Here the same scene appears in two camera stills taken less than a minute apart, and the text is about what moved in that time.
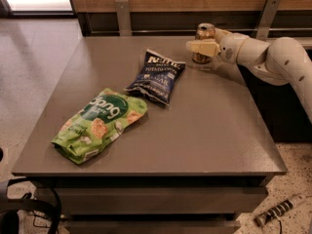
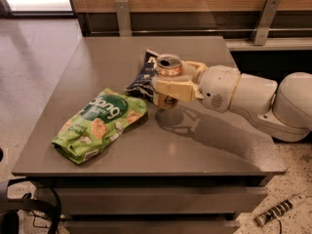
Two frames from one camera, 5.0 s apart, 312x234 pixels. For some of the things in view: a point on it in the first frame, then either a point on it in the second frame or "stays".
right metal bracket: (267, 16) stays
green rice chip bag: (87, 132) stays
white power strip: (263, 217) stays
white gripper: (231, 48) -> (218, 86)
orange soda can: (204, 31) -> (168, 65)
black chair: (11, 206) stays
